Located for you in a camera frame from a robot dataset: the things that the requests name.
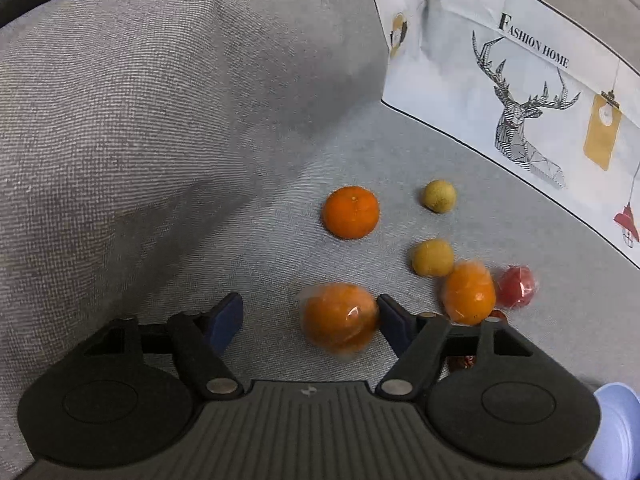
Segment bare orange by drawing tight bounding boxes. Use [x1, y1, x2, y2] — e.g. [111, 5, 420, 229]
[321, 186, 381, 240]

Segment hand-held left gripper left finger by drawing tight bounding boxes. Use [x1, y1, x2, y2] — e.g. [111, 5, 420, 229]
[82, 292, 246, 402]

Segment red wrapped fruit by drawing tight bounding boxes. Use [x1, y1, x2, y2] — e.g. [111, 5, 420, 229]
[495, 265, 541, 309]

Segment small yellow round fruit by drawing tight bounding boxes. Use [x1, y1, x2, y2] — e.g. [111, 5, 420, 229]
[420, 180, 457, 214]
[411, 238, 455, 277]

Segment red-brown wrapped fruit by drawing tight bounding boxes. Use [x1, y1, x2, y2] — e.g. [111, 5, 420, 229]
[447, 354, 479, 374]

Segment deer print blanket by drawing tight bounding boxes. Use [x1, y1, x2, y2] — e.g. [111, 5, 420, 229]
[337, 0, 640, 267]

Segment plastic-wrapped orange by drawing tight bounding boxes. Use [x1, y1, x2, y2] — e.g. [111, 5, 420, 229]
[299, 282, 382, 363]
[441, 260, 498, 326]

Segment light blue bowl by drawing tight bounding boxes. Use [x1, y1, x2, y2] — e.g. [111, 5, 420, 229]
[584, 382, 640, 480]

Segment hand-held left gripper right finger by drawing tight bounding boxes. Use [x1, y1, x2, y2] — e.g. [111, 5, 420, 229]
[375, 294, 540, 402]

